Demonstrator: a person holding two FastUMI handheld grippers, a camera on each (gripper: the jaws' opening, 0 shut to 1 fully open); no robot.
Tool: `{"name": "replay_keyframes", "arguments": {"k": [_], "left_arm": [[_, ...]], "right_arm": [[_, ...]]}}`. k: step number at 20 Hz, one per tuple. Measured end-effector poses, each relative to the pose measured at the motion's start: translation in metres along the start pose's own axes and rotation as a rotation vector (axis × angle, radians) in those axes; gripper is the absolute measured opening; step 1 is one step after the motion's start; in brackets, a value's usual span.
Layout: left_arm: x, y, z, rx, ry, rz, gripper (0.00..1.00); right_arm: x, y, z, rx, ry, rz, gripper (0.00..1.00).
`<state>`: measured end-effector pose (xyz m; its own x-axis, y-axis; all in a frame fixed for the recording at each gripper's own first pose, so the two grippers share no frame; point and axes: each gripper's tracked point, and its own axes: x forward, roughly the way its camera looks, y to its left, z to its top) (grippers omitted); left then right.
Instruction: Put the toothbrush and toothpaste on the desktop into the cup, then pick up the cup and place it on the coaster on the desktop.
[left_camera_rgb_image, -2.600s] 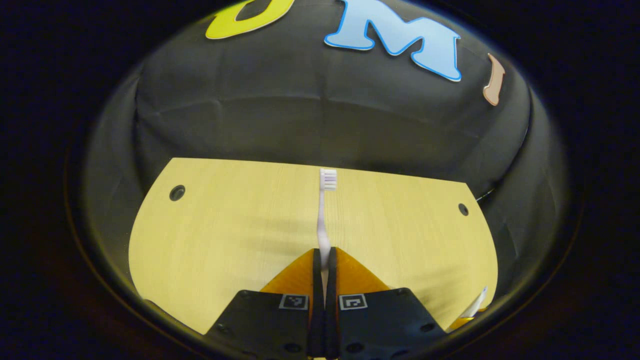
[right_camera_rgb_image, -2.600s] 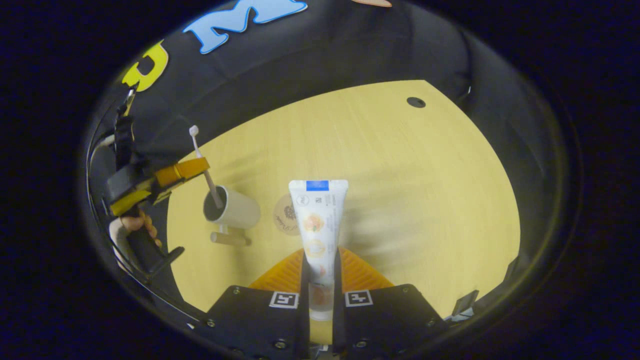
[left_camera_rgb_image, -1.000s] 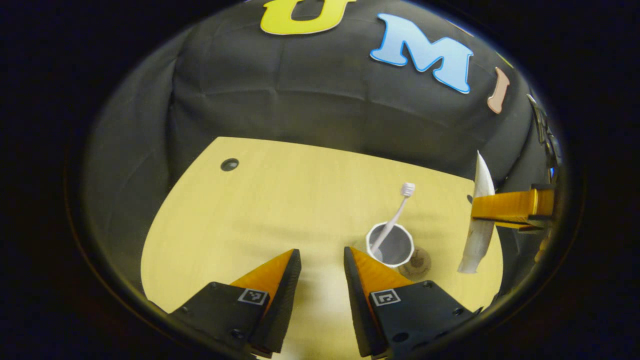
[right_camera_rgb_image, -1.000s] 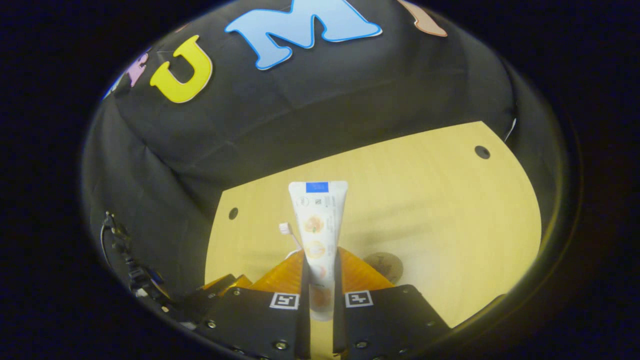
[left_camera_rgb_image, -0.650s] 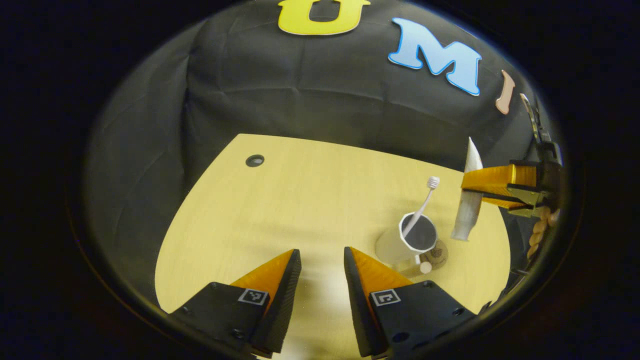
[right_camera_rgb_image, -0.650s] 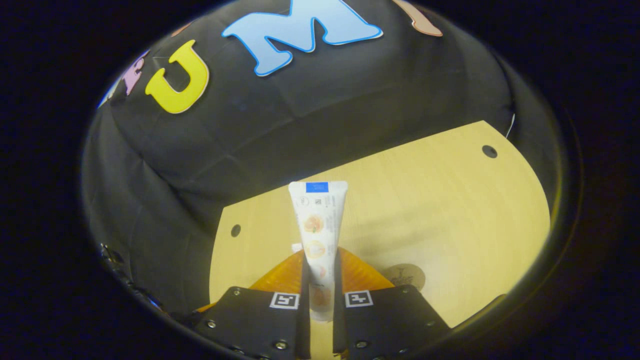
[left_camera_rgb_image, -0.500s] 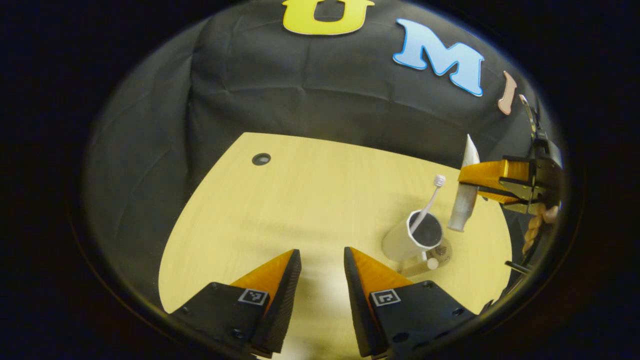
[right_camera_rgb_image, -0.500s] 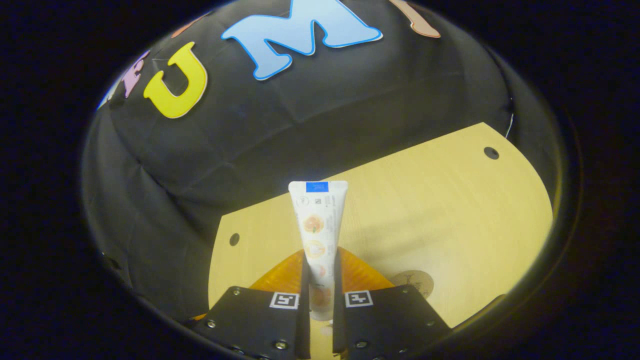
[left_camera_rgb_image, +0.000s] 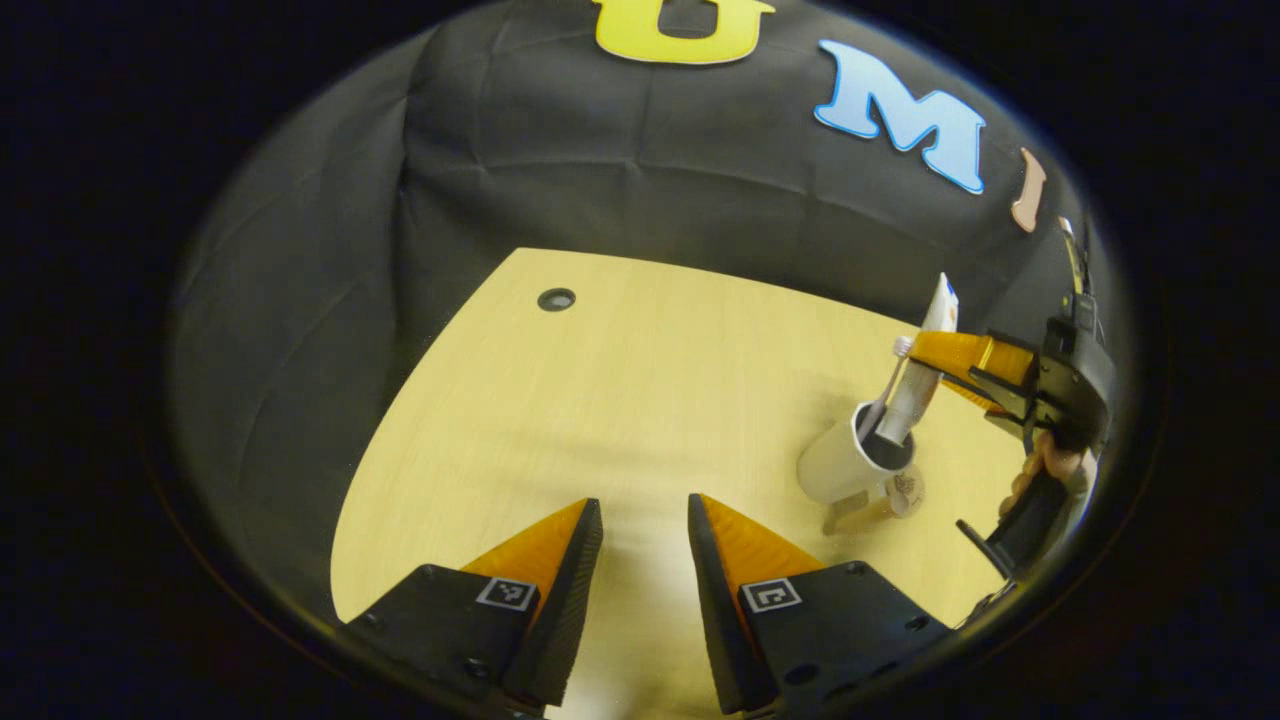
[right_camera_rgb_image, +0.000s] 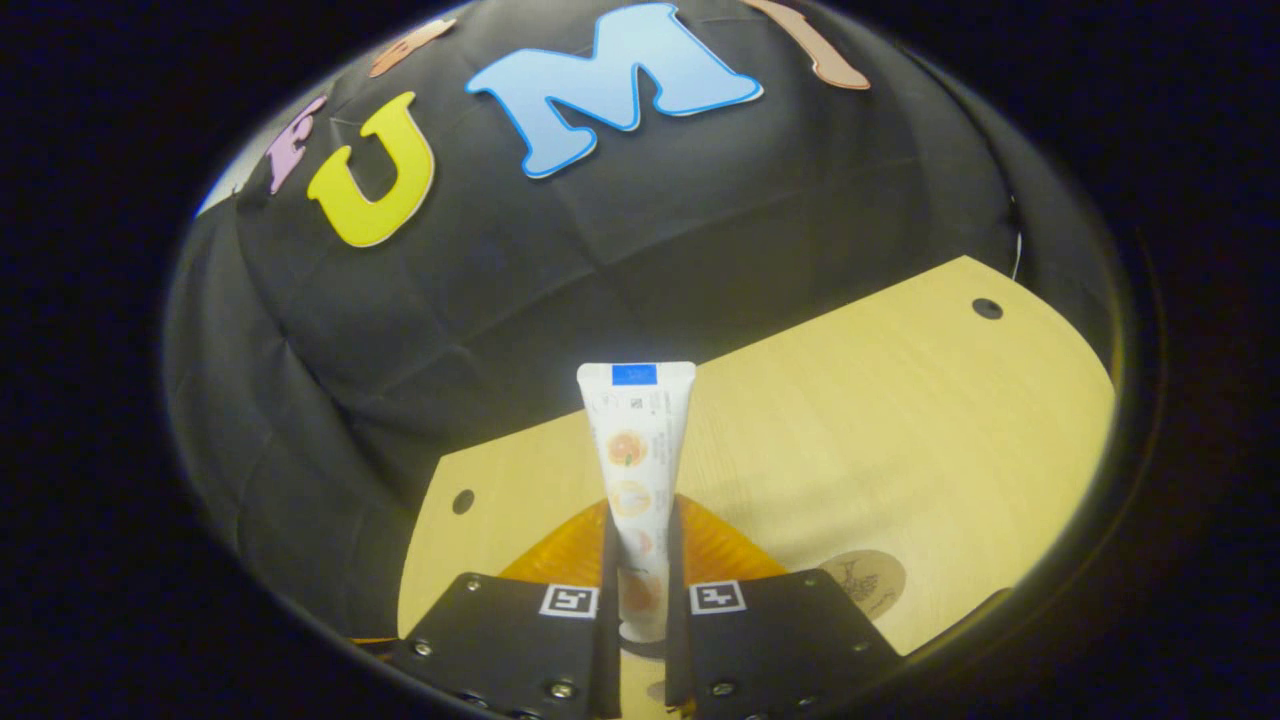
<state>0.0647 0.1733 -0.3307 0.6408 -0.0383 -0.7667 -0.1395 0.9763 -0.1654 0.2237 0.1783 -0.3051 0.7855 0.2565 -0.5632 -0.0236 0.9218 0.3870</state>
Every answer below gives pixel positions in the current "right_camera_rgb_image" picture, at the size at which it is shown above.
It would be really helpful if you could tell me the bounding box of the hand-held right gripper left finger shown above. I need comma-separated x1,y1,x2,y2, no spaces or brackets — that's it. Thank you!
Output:
390,500,623,720

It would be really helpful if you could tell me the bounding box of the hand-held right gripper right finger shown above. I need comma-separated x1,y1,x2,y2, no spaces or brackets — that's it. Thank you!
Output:
664,495,906,720

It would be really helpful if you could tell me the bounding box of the white toothpaste tube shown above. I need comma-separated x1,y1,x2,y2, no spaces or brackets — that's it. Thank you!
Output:
577,361,697,644

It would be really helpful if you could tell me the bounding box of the round cork coaster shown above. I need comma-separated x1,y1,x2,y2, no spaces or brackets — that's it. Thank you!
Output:
818,549,907,621

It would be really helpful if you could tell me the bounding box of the black backdrop cloth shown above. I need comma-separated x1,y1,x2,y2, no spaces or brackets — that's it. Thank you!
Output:
162,0,1121,641

